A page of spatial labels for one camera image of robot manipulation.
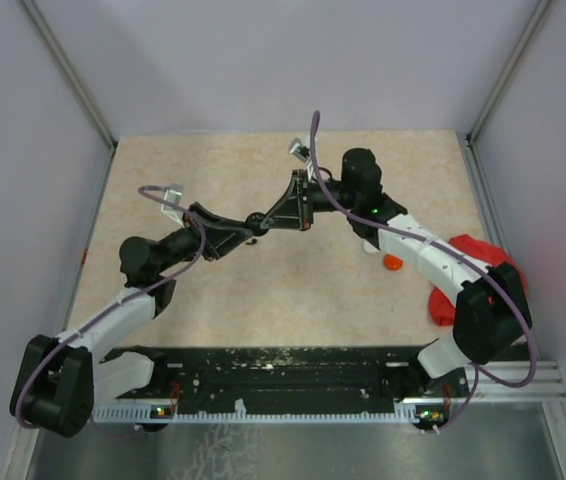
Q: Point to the white earbud charging case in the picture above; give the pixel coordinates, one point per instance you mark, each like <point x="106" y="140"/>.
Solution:
<point x="368" y="248"/>

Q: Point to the red cloth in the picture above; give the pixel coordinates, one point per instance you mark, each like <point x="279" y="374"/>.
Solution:
<point x="441" y="310"/>

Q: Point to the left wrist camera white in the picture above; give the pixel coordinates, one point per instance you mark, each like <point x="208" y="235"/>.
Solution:
<point x="172" y="197"/>

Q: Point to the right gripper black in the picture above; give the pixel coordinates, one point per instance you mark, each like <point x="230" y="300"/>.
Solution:
<point x="292" y="210"/>

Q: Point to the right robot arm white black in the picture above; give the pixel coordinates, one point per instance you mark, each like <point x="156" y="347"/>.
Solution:
<point x="490" y="307"/>

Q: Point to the aluminium frame post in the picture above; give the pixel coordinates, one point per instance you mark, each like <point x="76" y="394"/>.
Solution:
<point x="68" y="72"/>
<point x="538" y="18"/>

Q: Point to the right aluminium frame post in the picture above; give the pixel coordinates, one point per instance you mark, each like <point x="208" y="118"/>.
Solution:
<point x="538" y="18"/>

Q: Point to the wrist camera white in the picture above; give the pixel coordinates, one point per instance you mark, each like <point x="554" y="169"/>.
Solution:
<point x="302" y="153"/>
<point x="172" y="197"/>

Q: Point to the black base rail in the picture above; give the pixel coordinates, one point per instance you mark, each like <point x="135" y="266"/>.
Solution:
<point x="293" y="380"/>

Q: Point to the white cable duct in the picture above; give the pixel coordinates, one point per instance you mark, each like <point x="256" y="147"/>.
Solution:
<point x="150" y="414"/>

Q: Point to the left aluminium frame post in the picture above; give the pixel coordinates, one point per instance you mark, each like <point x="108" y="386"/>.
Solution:
<point x="68" y="72"/>

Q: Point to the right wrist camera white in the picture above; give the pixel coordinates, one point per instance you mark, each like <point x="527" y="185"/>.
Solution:
<point x="302" y="153"/>

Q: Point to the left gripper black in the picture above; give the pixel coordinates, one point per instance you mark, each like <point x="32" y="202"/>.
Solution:
<point x="220" y="235"/>

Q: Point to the orange earbud charging case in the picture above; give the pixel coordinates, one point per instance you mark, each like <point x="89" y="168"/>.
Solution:
<point x="392" y="262"/>

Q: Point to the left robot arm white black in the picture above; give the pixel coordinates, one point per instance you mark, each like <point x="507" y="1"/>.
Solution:
<point x="55" y="386"/>

